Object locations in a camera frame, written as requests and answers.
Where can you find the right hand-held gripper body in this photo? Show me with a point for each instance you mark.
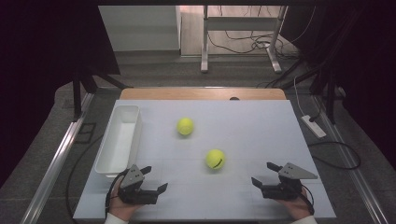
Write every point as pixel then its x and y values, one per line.
pixel 281 190

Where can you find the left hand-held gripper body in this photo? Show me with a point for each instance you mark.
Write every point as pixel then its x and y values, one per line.
pixel 136 195

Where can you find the white plastic bin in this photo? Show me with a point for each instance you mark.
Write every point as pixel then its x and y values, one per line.
pixel 120 143

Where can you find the yellow tennis ball black mark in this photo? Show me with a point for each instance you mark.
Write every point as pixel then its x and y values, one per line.
pixel 215 159

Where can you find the plain yellow tennis ball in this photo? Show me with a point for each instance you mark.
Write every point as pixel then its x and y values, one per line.
pixel 185 126

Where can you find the person's left hand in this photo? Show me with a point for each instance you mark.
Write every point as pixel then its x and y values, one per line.
pixel 120 210

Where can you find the person's right hand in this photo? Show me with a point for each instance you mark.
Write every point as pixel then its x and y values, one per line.
pixel 297 208

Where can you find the white board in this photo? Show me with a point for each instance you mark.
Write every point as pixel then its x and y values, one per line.
pixel 249 130

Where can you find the white power strip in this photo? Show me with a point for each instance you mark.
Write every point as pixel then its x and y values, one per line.
pixel 313 127

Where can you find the black stand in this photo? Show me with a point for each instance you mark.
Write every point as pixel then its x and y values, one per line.
pixel 77 99
pixel 330 99

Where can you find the dark curtain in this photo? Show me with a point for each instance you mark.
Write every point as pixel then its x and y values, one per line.
pixel 37 62
pixel 367 62

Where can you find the white cabinet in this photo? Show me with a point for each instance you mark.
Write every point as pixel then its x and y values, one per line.
pixel 140 28

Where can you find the metal floor rail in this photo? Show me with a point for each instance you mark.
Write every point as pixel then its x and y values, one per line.
pixel 358 180
pixel 56 165

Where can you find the white metal desk frame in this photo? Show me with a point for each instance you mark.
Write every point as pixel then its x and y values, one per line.
pixel 243 23

